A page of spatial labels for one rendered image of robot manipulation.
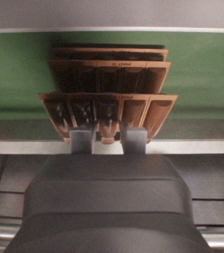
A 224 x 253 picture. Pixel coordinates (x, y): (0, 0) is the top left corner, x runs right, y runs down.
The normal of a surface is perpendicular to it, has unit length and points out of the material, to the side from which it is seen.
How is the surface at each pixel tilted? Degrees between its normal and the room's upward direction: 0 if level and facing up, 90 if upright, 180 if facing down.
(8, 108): 2
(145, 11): 90
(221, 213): 90
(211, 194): 90
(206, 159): 90
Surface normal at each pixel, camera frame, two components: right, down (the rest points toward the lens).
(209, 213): 0.00, -0.47
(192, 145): 0.00, 0.11
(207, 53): 0.00, 0.88
